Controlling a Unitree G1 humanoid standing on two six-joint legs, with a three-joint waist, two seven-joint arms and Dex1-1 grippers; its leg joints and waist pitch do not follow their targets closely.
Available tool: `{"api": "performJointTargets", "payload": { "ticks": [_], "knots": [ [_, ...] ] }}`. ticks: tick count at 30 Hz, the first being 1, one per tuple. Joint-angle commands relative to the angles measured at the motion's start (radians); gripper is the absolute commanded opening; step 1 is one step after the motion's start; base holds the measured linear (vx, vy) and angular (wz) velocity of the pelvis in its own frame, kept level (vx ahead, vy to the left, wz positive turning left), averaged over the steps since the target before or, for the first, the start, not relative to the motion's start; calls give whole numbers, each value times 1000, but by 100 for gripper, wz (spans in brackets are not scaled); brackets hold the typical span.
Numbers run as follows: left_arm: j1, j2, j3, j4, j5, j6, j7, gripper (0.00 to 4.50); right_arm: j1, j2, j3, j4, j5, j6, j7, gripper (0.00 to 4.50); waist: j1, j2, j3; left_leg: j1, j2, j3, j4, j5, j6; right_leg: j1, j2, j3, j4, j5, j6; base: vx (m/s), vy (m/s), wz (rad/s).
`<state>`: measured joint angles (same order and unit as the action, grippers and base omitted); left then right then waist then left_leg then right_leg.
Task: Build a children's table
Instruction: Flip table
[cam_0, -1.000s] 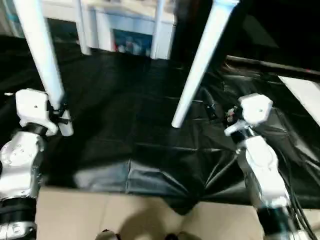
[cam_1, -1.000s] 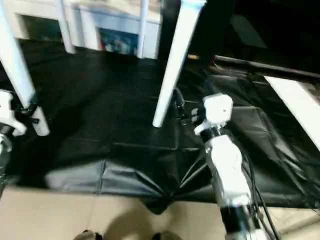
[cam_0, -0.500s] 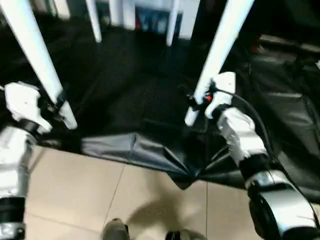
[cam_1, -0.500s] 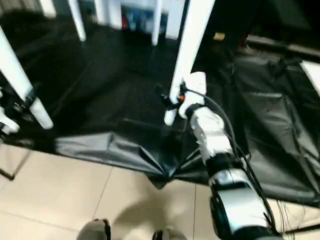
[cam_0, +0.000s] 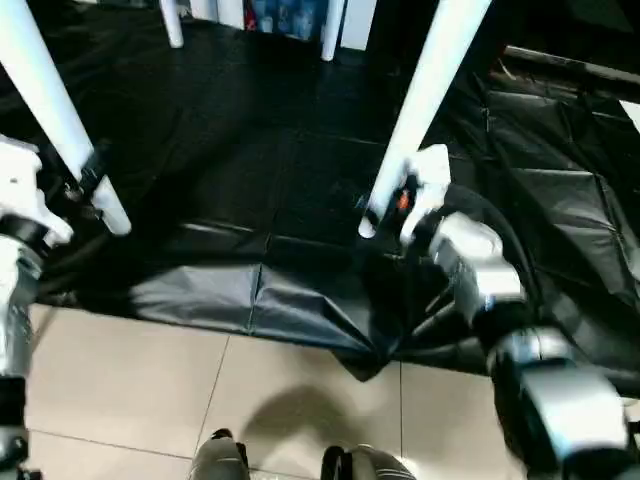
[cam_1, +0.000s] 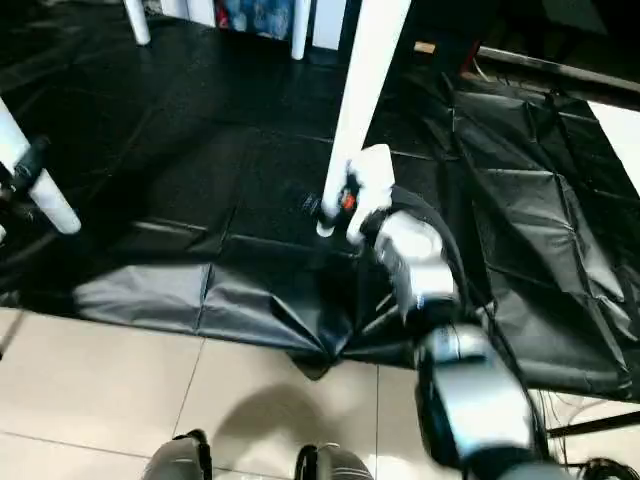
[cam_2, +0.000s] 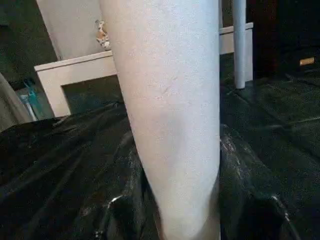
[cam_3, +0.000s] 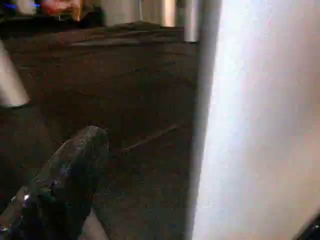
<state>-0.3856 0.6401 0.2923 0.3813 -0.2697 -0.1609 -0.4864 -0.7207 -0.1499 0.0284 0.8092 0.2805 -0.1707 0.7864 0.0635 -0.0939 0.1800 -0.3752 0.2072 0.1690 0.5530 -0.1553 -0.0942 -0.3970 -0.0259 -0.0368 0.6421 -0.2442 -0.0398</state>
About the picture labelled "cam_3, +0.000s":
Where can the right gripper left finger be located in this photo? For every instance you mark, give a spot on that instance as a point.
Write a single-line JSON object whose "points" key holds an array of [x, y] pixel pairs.
{"points": [[62, 187]]}

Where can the black mat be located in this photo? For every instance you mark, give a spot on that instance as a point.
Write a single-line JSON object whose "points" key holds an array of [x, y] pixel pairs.
{"points": [[125, 87]]}

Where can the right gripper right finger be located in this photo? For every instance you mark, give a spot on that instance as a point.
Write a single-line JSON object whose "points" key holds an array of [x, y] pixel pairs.
{"points": [[312, 231]]}

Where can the white plastic table top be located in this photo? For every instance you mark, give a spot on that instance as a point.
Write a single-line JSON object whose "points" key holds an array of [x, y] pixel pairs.
{"points": [[262, 112]]}

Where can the white plastic table leg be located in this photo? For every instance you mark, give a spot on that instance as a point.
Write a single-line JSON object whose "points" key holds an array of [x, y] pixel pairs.
{"points": [[11, 75]]}

